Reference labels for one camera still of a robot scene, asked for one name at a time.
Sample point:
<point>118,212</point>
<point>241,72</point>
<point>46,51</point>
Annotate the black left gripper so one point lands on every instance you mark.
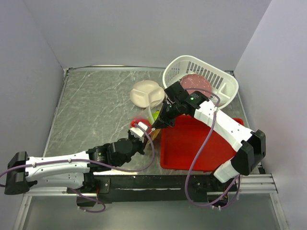
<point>141,144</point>

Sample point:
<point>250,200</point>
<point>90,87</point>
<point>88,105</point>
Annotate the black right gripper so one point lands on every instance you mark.
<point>163,120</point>

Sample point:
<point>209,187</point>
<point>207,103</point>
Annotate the green apple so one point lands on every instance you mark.
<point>153,117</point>

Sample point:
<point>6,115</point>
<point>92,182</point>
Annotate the clear dotted zip top bag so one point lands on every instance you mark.
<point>148,111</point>

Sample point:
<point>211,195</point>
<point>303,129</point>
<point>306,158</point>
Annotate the red bell pepper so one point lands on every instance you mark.
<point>144,120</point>

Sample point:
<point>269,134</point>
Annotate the yellow banana bunch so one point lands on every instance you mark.
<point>154,133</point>

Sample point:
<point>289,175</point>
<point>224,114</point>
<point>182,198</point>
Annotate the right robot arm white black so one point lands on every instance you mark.
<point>250,146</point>

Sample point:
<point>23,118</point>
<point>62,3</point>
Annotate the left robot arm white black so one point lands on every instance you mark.
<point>72,171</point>

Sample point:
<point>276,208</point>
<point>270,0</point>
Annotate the red plastic tray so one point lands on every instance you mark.
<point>180,144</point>

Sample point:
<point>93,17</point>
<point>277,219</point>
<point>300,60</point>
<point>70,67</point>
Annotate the beige divided plate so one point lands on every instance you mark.
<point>146,93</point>

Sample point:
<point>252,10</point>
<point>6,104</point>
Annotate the pink dotted plate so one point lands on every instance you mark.
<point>191,82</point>

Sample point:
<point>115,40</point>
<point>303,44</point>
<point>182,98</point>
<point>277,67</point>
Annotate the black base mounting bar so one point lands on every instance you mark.
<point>145,188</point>

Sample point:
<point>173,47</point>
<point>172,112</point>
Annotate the white plastic basket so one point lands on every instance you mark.
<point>223,84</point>

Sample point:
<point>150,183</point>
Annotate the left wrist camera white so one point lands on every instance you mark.
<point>138,129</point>

